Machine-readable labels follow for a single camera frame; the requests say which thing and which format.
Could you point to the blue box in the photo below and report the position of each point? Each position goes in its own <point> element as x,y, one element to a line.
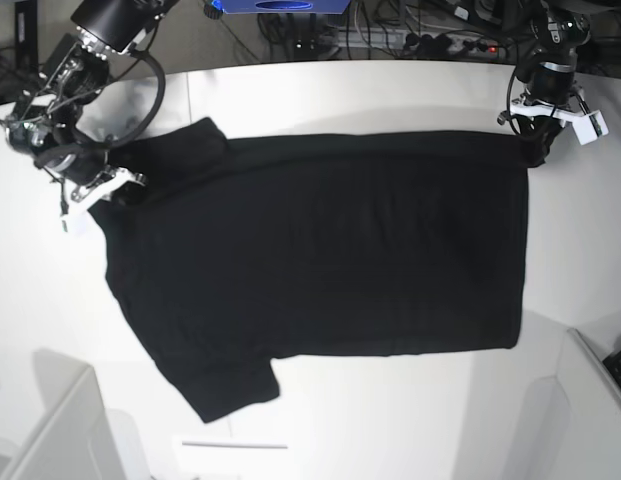
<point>281,6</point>

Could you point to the white partition panel left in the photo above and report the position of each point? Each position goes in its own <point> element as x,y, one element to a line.
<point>73,440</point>

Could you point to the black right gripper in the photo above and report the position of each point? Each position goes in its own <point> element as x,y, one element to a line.
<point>82,165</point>

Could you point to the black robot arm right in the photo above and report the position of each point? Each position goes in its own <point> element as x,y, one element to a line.
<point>44,121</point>

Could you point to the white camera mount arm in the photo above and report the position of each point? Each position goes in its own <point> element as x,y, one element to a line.
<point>588,125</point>
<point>113,182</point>

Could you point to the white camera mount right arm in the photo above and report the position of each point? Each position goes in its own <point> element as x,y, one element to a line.
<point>113,182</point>

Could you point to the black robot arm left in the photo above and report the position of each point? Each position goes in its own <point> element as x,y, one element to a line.
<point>543,96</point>

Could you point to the white partition panel right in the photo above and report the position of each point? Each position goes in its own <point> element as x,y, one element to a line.
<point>570,422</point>

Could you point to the white partition panel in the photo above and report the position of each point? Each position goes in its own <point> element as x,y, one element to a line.
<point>570,422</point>
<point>73,440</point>

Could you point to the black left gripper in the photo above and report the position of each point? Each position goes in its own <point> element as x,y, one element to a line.
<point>541,131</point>

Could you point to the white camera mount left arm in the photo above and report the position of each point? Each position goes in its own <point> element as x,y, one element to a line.
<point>588,125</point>

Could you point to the black T-shirt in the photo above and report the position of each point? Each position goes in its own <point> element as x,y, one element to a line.
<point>244,251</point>

